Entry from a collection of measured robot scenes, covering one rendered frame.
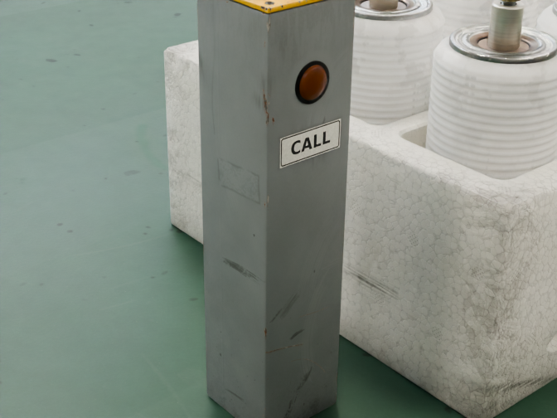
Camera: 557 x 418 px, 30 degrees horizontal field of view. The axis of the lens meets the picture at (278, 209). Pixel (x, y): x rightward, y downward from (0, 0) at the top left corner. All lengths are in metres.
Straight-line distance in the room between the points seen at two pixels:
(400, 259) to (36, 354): 0.30
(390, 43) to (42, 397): 0.37
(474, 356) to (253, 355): 0.16
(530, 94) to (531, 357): 0.20
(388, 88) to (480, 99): 0.10
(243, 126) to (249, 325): 0.14
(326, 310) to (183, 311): 0.19
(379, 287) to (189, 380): 0.16
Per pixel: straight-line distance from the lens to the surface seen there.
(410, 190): 0.73
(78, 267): 0.96
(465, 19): 0.87
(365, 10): 0.80
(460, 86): 0.72
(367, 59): 0.79
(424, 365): 0.79
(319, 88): 0.63
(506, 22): 0.73
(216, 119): 0.66
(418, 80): 0.81
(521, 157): 0.74
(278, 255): 0.67
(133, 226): 1.02
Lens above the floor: 0.49
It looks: 28 degrees down
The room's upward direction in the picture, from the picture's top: 1 degrees clockwise
